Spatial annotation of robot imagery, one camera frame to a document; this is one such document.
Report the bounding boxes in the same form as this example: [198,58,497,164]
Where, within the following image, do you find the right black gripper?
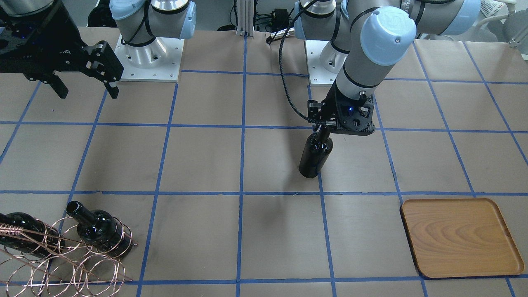
[0,0,124,99]

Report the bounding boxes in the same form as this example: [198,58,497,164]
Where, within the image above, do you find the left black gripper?
[307,85,376,137]

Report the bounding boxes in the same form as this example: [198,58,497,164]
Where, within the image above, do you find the dark wine bottle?
[0,212,64,258]
[299,125,333,178]
[65,201,132,258]

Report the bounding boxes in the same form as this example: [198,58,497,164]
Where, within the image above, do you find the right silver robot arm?
[0,0,196,99]

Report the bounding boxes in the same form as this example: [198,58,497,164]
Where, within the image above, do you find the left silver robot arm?
[293,0,480,136]

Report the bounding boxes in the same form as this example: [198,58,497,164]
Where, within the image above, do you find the wooden tray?
[400,198,526,279]

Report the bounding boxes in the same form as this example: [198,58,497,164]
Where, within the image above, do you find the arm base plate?
[114,35,185,83]
[305,40,348,87]

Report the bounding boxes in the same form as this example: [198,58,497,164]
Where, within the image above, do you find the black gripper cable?
[279,0,320,124]

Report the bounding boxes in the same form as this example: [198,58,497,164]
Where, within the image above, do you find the aluminium frame post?
[235,0,256,39]

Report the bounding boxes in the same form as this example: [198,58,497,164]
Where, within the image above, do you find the copper wire bottle basket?
[1,217,134,297]

